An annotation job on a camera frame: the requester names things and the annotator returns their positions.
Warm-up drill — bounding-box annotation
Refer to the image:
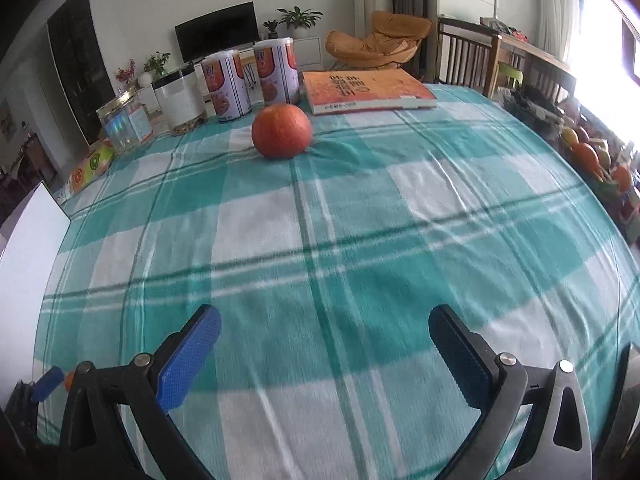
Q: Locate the black bag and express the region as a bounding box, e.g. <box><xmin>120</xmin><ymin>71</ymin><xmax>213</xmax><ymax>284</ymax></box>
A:
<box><xmin>502</xmin><ymin>85</ymin><xmax>564</xmax><ymax>129</ymax></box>

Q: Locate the wooden chair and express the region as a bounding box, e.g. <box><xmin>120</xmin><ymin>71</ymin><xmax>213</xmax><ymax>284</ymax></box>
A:
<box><xmin>492</xmin><ymin>30</ymin><xmax>579</xmax><ymax>107</ymax></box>
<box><xmin>437</xmin><ymin>16</ymin><xmax>502</xmax><ymax>99</ymax></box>

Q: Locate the red flower plant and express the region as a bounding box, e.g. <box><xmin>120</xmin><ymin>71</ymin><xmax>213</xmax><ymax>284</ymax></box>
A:
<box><xmin>115</xmin><ymin>58</ymin><xmax>139</xmax><ymax>87</ymax></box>

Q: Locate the leafy plant in white pot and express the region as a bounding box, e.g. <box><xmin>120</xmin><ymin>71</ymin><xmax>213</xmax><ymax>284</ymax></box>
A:
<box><xmin>143</xmin><ymin>51</ymin><xmax>171</xmax><ymax>86</ymax></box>

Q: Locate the glass jar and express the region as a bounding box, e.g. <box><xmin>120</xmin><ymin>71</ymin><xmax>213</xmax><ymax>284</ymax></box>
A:
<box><xmin>96</xmin><ymin>88</ymin><xmax>154</xmax><ymax>155</ymax></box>

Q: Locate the orange bean bag chair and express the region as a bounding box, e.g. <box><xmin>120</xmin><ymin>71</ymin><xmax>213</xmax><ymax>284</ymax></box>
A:
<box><xmin>325</xmin><ymin>11</ymin><xmax>434</xmax><ymax>69</ymax></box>

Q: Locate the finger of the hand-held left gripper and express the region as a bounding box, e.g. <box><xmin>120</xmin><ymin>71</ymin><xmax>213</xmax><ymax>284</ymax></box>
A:
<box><xmin>30</xmin><ymin>366</ymin><xmax>66</xmax><ymax>404</ymax></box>

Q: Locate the white printed can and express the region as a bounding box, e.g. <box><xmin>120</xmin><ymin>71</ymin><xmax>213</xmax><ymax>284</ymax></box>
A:
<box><xmin>201</xmin><ymin>50</ymin><xmax>253</xmax><ymax>124</ymax></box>
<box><xmin>252</xmin><ymin>37</ymin><xmax>301</xmax><ymax>106</ymax></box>

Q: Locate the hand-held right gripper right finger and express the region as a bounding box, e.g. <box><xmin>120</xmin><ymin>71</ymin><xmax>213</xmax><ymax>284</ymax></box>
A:
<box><xmin>428</xmin><ymin>304</ymin><xmax>593</xmax><ymax>480</ymax></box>

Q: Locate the black television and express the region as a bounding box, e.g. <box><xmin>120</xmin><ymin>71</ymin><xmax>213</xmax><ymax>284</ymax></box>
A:
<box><xmin>174</xmin><ymin>2</ymin><xmax>258</xmax><ymax>64</ymax></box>

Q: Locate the fruit-print box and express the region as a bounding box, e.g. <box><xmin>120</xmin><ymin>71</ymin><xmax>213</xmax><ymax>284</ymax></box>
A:
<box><xmin>69</xmin><ymin>140</ymin><xmax>116</xmax><ymax>196</ymax></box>

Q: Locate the pile of assorted fruit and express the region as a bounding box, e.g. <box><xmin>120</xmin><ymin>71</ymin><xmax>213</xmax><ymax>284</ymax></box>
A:
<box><xmin>559</xmin><ymin>124</ymin><xmax>640</xmax><ymax>197</ymax></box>

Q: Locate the white board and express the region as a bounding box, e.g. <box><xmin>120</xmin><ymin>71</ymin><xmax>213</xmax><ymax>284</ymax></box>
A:
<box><xmin>0</xmin><ymin>181</ymin><xmax>72</xmax><ymax>406</ymax></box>

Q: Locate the dark cabinet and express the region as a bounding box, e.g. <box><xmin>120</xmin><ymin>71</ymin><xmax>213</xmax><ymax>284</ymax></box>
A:
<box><xmin>46</xmin><ymin>0</ymin><xmax>119</xmax><ymax>147</ymax></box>

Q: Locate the green checked tablecloth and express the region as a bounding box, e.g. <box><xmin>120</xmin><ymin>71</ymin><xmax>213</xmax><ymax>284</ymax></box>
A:
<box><xmin>35</xmin><ymin>82</ymin><xmax>637</xmax><ymax>480</ymax></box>

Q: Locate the orange book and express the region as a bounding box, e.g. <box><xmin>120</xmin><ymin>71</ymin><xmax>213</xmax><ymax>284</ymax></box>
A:
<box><xmin>301</xmin><ymin>70</ymin><xmax>439</xmax><ymax>116</ymax></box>

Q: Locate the large green potted plant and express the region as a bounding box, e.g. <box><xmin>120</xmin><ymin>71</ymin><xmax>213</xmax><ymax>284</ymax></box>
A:
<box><xmin>276</xmin><ymin>6</ymin><xmax>324</xmax><ymax>39</ymax></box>

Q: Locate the large orange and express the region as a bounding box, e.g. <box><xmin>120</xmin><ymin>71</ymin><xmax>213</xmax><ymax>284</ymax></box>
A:
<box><xmin>251</xmin><ymin>103</ymin><xmax>314</xmax><ymax>160</ymax></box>

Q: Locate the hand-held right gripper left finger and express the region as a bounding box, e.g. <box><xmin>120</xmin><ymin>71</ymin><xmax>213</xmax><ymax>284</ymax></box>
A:
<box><xmin>59</xmin><ymin>304</ymin><xmax>222</xmax><ymax>480</ymax></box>

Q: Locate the clear jar with black lid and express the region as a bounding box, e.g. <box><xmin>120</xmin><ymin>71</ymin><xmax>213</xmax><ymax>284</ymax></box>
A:
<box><xmin>151</xmin><ymin>63</ymin><xmax>208</xmax><ymax>137</ymax></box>

